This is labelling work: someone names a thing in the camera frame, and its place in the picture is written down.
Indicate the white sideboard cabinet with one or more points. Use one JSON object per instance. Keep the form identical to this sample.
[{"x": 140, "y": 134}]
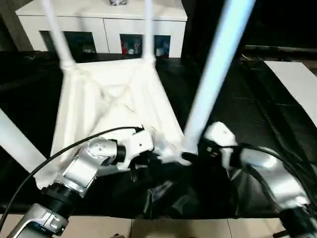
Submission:
[{"x": 79, "y": 22}]

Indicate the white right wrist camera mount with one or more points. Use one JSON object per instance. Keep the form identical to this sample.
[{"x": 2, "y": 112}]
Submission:
[{"x": 220, "y": 134}]

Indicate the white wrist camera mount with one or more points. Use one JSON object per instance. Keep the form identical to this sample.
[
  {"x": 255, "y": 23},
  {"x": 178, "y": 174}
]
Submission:
[
  {"x": 141, "y": 143},
  {"x": 220, "y": 134}
]

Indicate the white plastic table leg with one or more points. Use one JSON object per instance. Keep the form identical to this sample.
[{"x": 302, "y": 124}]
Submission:
[
  {"x": 215, "y": 69},
  {"x": 58, "y": 34},
  {"x": 148, "y": 29},
  {"x": 15, "y": 138}
]

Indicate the black table mat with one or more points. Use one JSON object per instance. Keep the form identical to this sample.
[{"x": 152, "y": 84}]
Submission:
[{"x": 260, "y": 111}]

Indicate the long black bar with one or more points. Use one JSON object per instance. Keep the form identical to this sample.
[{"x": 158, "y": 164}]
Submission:
[{"x": 280, "y": 48}]

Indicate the white plastic table top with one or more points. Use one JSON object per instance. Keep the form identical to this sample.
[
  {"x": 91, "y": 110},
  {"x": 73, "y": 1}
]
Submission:
[{"x": 81, "y": 104}]

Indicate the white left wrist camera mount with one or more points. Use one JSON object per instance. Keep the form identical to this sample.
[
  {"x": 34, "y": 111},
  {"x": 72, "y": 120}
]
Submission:
[{"x": 141, "y": 143}]

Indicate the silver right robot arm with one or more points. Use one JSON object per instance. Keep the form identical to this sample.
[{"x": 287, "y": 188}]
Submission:
[{"x": 272, "y": 173}]

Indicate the grey pleated curtain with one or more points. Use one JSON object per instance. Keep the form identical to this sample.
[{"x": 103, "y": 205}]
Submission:
[{"x": 12, "y": 37}]

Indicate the white flat board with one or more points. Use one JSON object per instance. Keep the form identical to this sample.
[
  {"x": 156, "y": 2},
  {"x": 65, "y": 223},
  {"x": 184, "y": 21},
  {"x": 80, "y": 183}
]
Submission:
[{"x": 297, "y": 81}]

